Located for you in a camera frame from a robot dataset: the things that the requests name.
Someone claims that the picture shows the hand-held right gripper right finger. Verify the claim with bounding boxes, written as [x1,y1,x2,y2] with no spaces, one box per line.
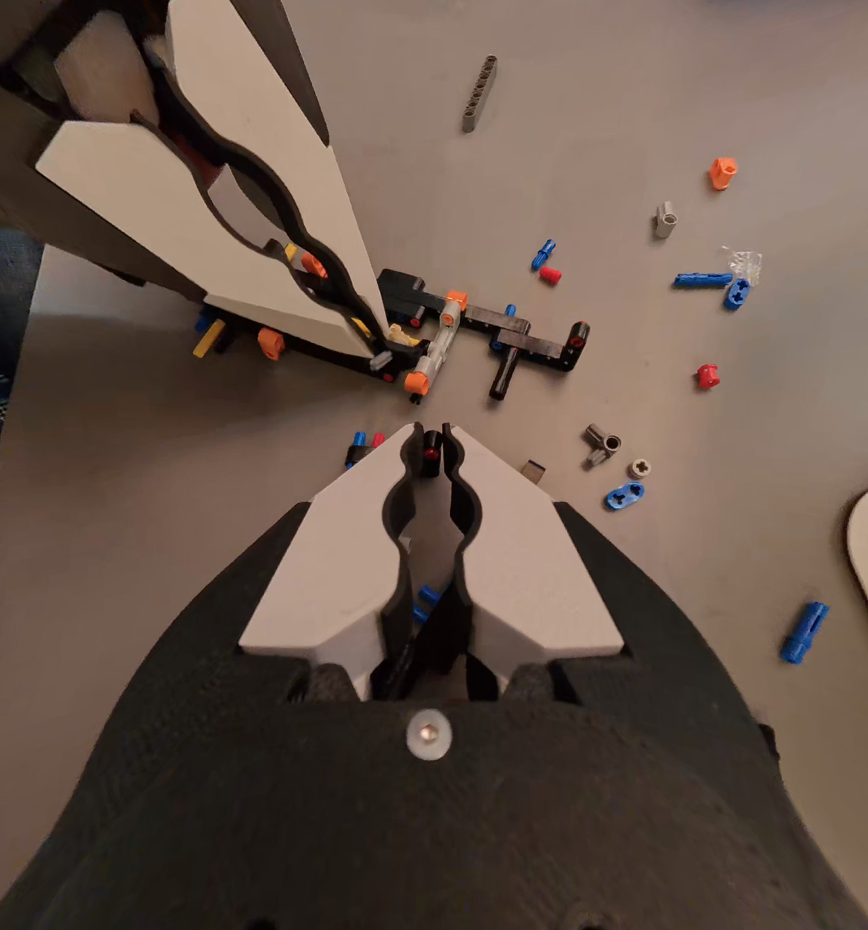
[441,423,626,700]

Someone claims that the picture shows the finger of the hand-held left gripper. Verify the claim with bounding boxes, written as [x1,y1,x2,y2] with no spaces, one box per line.
[36,112,377,360]
[143,0,391,344]

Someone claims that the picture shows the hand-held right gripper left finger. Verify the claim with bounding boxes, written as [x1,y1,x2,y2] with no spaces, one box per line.
[239,423,425,700]

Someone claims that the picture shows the black holed lego beam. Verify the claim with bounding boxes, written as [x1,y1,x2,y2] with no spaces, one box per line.
[371,459,549,700]

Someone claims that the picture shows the black lego chassis assembly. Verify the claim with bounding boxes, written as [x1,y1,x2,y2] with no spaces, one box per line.
[193,240,592,405]

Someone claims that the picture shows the black lego gear frame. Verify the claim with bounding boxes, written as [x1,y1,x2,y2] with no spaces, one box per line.
[372,323,435,382]

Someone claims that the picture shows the grey orange-ended lego link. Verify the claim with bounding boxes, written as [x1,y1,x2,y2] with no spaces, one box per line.
[405,289,471,397]

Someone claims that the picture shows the grey holed lego beam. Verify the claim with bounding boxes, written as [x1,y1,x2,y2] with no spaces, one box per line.
[463,54,498,134]

